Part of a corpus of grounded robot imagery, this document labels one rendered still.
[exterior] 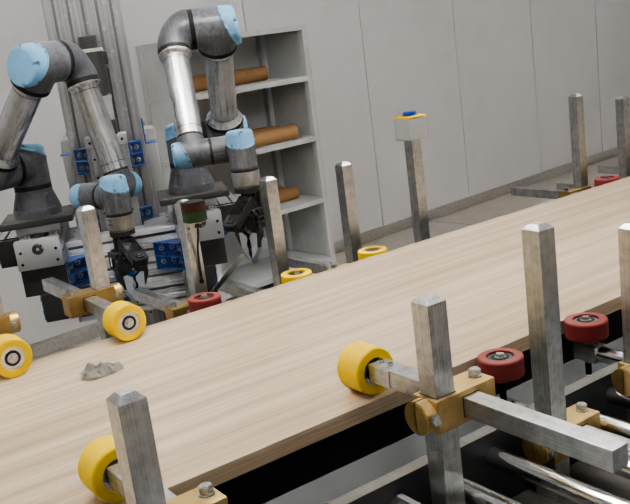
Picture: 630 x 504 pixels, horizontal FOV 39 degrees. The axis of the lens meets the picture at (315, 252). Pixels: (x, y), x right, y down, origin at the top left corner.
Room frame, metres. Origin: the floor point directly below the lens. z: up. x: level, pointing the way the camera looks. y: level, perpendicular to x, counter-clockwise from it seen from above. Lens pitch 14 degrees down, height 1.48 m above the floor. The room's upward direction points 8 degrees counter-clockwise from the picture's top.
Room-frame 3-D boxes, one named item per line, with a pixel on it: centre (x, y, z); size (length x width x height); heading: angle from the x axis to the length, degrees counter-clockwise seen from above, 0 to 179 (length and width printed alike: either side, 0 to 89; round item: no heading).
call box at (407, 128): (2.60, -0.33, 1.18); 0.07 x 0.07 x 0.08; 34
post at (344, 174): (2.46, -0.11, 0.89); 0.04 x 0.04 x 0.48; 34
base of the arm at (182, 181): (2.91, 0.38, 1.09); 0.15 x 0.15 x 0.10
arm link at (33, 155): (2.82, 0.87, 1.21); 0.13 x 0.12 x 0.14; 146
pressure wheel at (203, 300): (2.07, 0.28, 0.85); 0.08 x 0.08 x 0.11
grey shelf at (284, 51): (5.26, 0.36, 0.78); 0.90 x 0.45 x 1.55; 130
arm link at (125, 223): (2.43, 0.53, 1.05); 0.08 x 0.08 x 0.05
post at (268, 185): (2.32, 0.10, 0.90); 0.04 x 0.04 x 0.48; 34
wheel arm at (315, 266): (2.48, -0.04, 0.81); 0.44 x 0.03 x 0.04; 34
